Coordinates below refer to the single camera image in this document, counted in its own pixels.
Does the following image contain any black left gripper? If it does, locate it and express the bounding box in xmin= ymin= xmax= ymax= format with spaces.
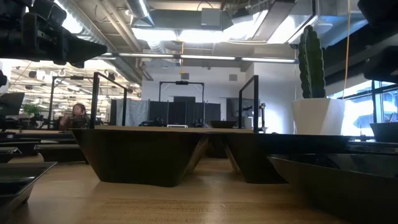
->
xmin=0 ymin=0 xmax=108 ymax=69

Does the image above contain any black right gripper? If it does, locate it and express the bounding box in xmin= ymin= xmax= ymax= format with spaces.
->
xmin=363 ymin=45 xmax=398 ymax=85

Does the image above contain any black metal wooden rack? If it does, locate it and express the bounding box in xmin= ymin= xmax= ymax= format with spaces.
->
xmin=89 ymin=72 xmax=129 ymax=129

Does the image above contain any person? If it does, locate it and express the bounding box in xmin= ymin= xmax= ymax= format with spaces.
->
xmin=58 ymin=103 xmax=91 ymax=131

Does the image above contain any tall green cactus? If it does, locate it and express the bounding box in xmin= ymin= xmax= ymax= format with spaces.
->
xmin=297 ymin=24 xmax=327 ymax=100

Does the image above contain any green leafy plant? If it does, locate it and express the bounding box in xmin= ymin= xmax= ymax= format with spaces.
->
xmin=22 ymin=103 xmax=42 ymax=126

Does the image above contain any grey partition screen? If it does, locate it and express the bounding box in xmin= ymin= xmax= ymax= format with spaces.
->
xmin=109 ymin=98 xmax=150 ymax=127

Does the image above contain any white plant pot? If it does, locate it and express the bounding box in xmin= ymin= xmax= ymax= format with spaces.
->
xmin=290 ymin=98 xmax=346 ymax=136

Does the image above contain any dark computer monitor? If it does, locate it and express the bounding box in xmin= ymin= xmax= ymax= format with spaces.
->
xmin=0 ymin=91 xmax=25 ymax=117

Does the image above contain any long ceiling light strip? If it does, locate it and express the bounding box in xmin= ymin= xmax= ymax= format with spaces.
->
xmin=101 ymin=52 xmax=298 ymax=64

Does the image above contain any silver ventilation duct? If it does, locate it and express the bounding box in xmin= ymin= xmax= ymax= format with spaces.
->
xmin=55 ymin=0 xmax=146 ymax=85

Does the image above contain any yellow cord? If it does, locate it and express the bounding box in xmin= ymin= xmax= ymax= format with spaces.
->
xmin=342 ymin=0 xmax=352 ymax=100

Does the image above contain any black wire dish rack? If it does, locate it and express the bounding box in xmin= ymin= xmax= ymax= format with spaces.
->
xmin=238 ymin=74 xmax=260 ymax=134

